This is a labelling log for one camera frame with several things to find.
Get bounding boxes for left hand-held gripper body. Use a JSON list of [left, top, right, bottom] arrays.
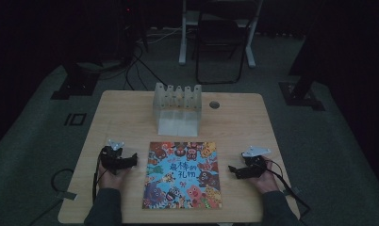
[[99, 138, 129, 175]]

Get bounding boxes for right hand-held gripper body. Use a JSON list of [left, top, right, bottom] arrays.
[[240, 145, 272, 177]]

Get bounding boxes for colourful picture book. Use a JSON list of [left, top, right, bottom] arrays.
[[141, 141, 223, 211]]

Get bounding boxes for clear acrylic book rack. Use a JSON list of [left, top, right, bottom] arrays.
[[152, 82, 203, 137]]

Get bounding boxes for black stand base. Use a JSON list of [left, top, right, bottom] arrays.
[[277, 80, 326, 112], [50, 61, 101, 101]]

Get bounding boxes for black folding chair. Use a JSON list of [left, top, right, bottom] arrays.
[[194, 0, 261, 86]]

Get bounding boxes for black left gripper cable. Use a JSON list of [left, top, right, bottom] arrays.
[[91, 153, 105, 203]]

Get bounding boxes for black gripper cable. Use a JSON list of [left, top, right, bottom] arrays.
[[265, 158, 312, 219], [91, 153, 105, 203]]

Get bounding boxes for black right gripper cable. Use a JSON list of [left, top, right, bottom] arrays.
[[265, 158, 312, 219]]

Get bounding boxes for black floor cable with tape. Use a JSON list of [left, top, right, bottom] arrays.
[[28, 168, 78, 226]]

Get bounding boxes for black floor cables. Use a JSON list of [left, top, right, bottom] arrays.
[[97, 43, 169, 92]]

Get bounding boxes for white floor cable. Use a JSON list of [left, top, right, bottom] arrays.
[[136, 25, 186, 45]]

